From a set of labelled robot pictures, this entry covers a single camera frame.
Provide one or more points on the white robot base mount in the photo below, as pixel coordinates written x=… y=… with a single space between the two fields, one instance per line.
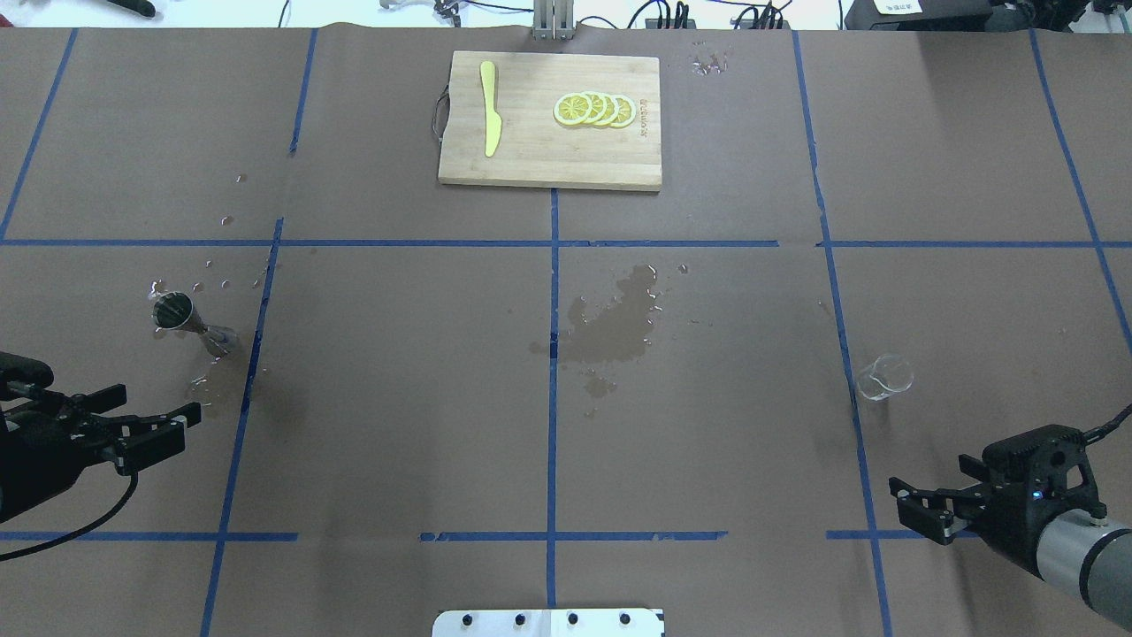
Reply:
x=551 y=622

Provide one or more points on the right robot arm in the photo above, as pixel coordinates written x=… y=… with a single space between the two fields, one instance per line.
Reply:
x=1091 y=565

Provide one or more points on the clear glass cup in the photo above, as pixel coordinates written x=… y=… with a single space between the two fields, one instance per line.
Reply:
x=887 y=376

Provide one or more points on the bamboo cutting board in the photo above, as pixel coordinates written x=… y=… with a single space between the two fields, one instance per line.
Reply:
x=535 y=151

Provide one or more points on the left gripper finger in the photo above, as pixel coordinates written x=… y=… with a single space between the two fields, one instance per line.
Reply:
x=101 y=401
x=138 y=443

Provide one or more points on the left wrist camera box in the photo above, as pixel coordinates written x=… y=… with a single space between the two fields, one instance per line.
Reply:
x=23 y=377

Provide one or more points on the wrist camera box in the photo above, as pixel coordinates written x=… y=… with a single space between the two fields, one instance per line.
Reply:
x=23 y=377
x=1047 y=453

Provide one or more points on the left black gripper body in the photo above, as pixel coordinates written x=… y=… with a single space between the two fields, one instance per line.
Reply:
x=34 y=464

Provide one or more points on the lemon slice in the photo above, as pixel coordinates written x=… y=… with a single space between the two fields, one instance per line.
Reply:
x=597 y=107
x=573 y=109
x=612 y=111
x=625 y=113

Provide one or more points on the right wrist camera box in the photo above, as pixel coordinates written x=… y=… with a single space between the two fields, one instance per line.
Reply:
x=1047 y=453

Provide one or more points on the steel measuring jigger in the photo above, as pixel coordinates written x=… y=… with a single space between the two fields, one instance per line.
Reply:
x=177 y=312

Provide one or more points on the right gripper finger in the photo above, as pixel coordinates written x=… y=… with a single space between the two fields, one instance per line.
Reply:
x=974 y=468
x=937 y=514

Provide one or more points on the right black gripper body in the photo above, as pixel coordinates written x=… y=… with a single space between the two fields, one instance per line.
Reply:
x=1006 y=516

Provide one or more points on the yellow plastic knife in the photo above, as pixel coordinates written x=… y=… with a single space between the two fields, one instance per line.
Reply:
x=487 y=71

